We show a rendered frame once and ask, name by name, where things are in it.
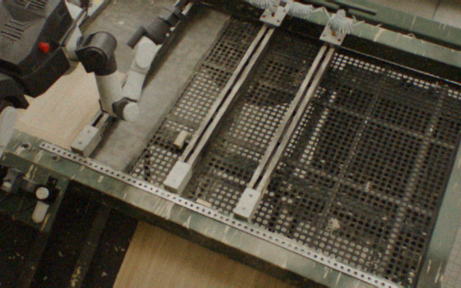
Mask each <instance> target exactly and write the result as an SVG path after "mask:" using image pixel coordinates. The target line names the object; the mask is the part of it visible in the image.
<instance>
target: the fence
mask: <svg viewBox="0 0 461 288"><path fill-rule="evenodd" d="M94 1H95V0H93V1H92V2H91V3H92V7H91V8H88V15H89V18H88V19H87V20H86V21H85V22H84V23H83V25H82V26H81V27H80V28H79V30H80V33H82V32H83V31H84V29H85V28H86V27H87V26H88V25H89V24H90V23H91V22H92V21H93V20H94V19H95V18H96V17H97V16H98V15H99V14H100V13H101V11H102V10H103V9H104V8H105V7H106V5H107V4H108V3H109V2H110V1H111V0H103V1H102V2H101V3H100V4H99V5H95V4H93V3H94Z"/></svg>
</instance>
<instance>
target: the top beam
mask: <svg viewBox="0 0 461 288"><path fill-rule="evenodd" d="M201 2H203V3H206V4H209V5H213V6H216V7H218V8H222V9H225V10H228V11H232V12H235V13H237V14H241V15H244V16H248V17H250V18H254V19H257V20H260V18H261V16H262V14H263V13H264V12H265V10H266V9H262V8H256V7H255V6H253V5H251V3H249V2H248V0H201ZM328 20H329V19H328V16H327V14H326V13H325V12H324V11H317V12H313V13H312V14H311V17H310V18H308V19H306V18H305V19H303V18H298V17H295V15H291V14H290V13H289V10H288V12H287V13H286V15H285V16H284V18H283V20H282V21H281V22H280V27H282V28H286V29H288V30H292V31H295V32H298V33H301V34H305V35H308V36H311V37H314V38H317V39H319V38H320V36H321V35H322V33H323V31H324V29H325V27H326V25H327V24H328ZM340 46H341V47H344V48H347V49H349V50H353V51H356V52H359V53H363V54H366V55H368V56H372V57H375V58H377V59H383V60H385V61H388V62H392V63H395V64H397V65H400V66H404V67H407V68H410V69H414V70H418V71H420V72H424V73H427V74H429V75H433V76H437V77H439V78H443V79H446V80H449V81H452V82H456V83H459V84H461V52H458V51H455V50H452V49H448V48H446V47H443V46H438V45H435V44H432V43H428V42H425V41H423V40H418V39H415V38H413V37H407V36H405V35H402V34H397V33H395V32H392V31H389V30H385V29H382V28H379V27H374V26H372V25H368V24H365V23H362V24H359V25H357V26H355V27H353V32H350V33H347V34H346V35H345V37H344V39H343V41H341V45H340Z"/></svg>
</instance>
